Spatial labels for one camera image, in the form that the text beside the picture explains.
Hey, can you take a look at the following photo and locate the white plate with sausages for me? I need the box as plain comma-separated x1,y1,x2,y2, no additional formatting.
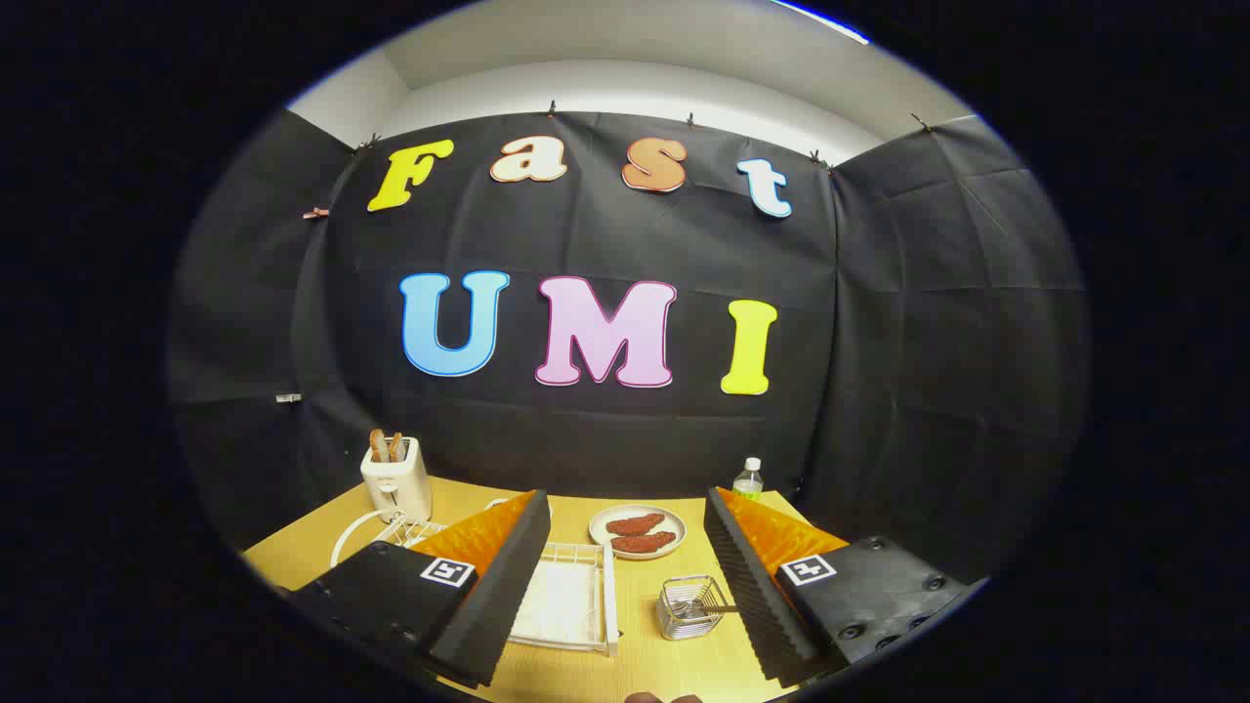
588,504,688,560

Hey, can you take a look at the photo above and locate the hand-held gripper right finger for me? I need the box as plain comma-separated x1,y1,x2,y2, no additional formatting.
703,486,989,689

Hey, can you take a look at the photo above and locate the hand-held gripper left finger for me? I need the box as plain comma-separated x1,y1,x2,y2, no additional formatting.
283,488,554,690

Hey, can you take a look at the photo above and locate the silver wire basket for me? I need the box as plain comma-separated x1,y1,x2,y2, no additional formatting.
656,575,732,641

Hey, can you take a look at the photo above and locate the white toaster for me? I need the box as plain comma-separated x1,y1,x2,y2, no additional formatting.
359,436,434,523

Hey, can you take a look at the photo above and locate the white wire dish rack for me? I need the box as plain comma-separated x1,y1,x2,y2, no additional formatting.
376,513,622,657

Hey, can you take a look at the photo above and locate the white drying mat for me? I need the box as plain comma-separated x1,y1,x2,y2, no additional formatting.
508,561,603,646

